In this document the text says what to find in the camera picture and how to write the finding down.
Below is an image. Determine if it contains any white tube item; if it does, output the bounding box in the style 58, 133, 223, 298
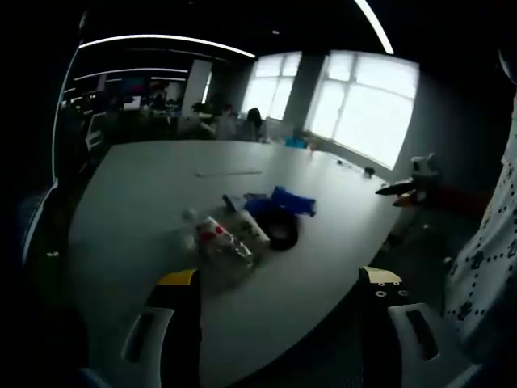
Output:
222, 193, 271, 248

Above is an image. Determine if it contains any black tape roll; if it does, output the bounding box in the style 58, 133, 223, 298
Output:
255, 207, 301, 251

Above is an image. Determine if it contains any blue cloth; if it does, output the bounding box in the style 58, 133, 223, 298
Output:
243, 185, 318, 220

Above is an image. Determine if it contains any narrow window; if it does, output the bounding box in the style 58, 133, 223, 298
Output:
240, 51, 303, 121

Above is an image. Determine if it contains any grey table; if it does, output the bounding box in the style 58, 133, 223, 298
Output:
66, 140, 410, 387

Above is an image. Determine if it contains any office chair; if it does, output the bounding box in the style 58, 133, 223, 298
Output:
83, 112, 107, 151

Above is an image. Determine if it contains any thin grey strip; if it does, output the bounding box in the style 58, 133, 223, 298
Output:
195, 169, 264, 178

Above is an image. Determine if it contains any clear plastic bag with items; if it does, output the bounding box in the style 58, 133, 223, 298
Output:
181, 207, 260, 271

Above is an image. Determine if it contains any large window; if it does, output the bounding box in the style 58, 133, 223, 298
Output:
303, 50, 421, 171

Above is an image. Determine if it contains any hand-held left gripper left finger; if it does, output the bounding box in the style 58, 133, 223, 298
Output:
78, 268, 203, 388

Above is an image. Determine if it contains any ceiling light strip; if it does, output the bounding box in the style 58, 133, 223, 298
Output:
77, 34, 257, 59
354, 0, 395, 55

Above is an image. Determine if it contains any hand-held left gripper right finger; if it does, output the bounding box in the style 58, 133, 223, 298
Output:
357, 265, 482, 388

